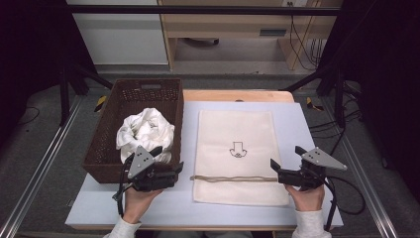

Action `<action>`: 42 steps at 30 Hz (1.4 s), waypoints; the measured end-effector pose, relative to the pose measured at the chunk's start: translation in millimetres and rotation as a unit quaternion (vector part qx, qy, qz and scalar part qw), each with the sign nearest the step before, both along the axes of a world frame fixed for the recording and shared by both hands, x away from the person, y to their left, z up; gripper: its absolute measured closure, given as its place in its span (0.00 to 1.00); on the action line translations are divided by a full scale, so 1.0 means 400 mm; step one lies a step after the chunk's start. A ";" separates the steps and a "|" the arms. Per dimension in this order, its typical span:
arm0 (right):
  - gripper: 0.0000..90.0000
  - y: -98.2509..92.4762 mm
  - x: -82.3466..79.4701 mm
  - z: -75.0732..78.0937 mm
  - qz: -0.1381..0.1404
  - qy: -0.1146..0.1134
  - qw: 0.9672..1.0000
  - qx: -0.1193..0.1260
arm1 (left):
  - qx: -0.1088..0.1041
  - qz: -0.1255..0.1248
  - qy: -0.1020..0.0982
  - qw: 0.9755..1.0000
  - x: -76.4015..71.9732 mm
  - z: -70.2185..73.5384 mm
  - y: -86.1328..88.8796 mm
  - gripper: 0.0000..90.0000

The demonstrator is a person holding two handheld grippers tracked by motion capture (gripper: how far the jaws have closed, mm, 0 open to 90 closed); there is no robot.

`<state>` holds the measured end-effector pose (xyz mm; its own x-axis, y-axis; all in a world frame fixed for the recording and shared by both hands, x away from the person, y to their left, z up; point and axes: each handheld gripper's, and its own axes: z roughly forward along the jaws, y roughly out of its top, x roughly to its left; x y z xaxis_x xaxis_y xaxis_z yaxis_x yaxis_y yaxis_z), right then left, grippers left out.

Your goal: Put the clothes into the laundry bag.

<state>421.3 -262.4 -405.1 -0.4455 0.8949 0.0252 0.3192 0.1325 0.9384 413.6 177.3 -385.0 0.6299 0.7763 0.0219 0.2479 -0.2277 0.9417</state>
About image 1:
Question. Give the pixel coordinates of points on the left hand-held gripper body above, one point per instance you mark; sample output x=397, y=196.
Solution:
x=142, y=163

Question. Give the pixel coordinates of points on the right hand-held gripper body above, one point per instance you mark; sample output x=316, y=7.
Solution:
x=313, y=165

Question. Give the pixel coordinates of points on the white cloth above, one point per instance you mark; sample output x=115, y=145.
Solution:
x=145, y=130

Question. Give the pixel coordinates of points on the brown woven basket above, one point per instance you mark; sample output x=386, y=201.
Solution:
x=109, y=139

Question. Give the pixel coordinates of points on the person's right hand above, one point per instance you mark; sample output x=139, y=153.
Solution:
x=307, y=198

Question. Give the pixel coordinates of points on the person's left hand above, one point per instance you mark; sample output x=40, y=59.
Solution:
x=137, y=203

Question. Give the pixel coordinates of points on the white table board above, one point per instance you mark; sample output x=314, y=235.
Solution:
x=185, y=205

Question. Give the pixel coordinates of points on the yellow black tape piece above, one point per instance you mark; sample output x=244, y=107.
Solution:
x=100, y=103
x=312, y=105

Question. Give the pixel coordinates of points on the black tripod stand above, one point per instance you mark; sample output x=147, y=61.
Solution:
x=64, y=95
x=339, y=99

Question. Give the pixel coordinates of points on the wooden table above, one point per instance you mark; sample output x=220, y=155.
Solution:
x=231, y=95

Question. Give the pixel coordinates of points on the black curtain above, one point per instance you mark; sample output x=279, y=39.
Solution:
x=29, y=49
x=386, y=82

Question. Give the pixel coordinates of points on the white cabinet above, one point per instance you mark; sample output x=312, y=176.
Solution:
x=125, y=39

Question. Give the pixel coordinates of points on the light wooden desk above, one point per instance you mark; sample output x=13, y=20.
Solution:
x=231, y=24

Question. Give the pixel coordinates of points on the black horizontal bar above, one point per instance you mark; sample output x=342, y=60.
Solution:
x=198, y=10

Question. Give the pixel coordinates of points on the aluminium floor rail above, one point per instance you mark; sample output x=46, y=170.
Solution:
x=363, y=185
x=39, y=172

